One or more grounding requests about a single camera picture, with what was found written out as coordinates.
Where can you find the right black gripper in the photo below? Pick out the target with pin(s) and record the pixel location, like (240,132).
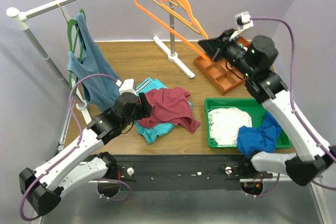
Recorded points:
(215,47)

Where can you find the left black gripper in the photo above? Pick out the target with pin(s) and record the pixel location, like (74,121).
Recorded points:
(144,106)

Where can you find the maroon tank top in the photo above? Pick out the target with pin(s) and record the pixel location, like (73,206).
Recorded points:
(170,106)

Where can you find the orange hanger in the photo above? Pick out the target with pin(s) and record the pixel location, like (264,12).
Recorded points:
(170,27)

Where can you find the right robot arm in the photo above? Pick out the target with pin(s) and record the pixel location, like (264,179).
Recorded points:
(313,154)

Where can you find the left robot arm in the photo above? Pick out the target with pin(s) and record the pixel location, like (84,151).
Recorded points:
(44,186)

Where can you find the blue-grey hanging tank top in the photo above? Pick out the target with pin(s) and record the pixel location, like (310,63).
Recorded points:
(100,91)

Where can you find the green hanger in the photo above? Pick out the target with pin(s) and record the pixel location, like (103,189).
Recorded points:
(78,38)

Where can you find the orange compartment tray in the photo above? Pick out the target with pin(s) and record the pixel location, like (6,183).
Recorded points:
(221,74)

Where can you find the turquoise folded shirt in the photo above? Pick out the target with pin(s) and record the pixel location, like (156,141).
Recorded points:
(151,135)

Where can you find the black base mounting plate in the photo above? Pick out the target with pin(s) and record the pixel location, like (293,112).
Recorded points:
(182,172)

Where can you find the green plastic bin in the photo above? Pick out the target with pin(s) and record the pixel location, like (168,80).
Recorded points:
(255,110)

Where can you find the white cloth in bin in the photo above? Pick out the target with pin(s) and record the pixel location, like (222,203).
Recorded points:
(224,124)

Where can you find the royal blue cloth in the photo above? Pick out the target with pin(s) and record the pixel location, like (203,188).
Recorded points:
(259,139)

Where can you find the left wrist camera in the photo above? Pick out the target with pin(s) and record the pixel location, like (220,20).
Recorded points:
(128,85)

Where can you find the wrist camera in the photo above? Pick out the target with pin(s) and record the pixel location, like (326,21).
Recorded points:
(128,85)
(244,22)

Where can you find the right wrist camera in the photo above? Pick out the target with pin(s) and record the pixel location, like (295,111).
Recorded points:
(244,22)

